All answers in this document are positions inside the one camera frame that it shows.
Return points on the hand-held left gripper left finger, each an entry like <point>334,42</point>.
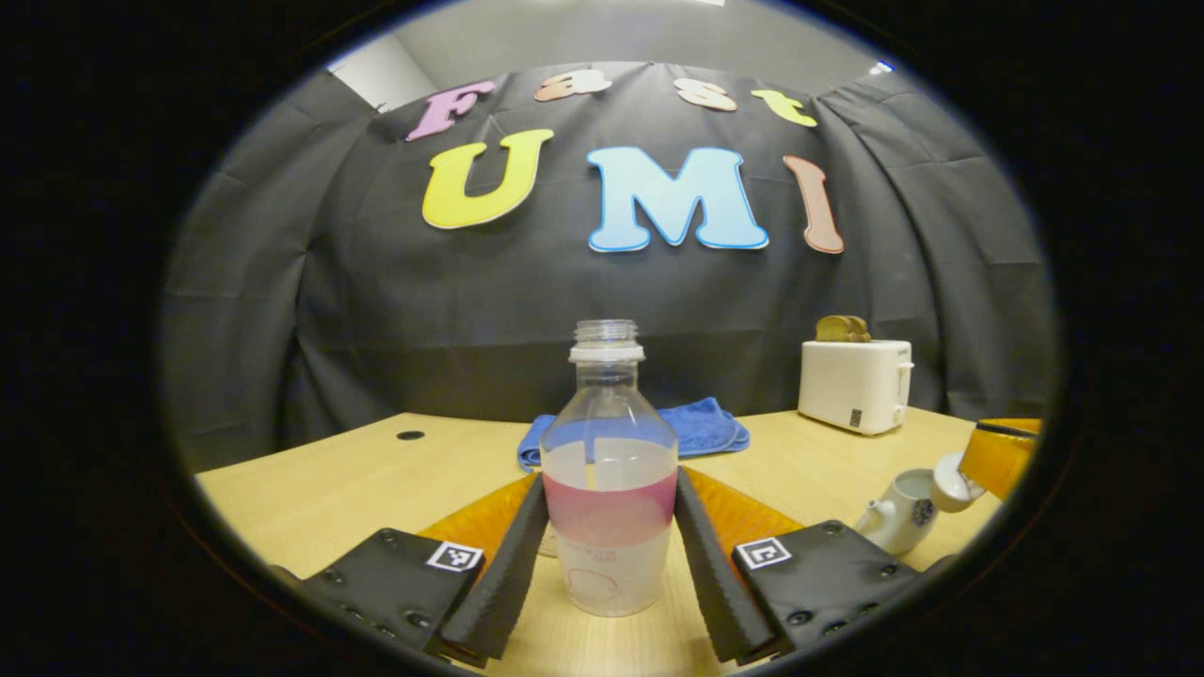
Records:
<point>503,583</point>

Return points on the blue folded towel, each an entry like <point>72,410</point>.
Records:
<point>705,428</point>

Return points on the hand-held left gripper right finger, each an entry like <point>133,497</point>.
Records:
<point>720,583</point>

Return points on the white blue-flowered teacup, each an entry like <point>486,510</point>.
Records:
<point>894,527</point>

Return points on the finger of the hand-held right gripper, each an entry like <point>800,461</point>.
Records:
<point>997,461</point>

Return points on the small ceiling light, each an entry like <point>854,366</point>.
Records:
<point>880,68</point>

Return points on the white toaster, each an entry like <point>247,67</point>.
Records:
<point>847,385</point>

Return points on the brown bread slice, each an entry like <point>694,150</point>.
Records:
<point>861,329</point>
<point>831,329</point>

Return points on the clear plastic water bottle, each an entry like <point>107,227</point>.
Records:
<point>609,489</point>

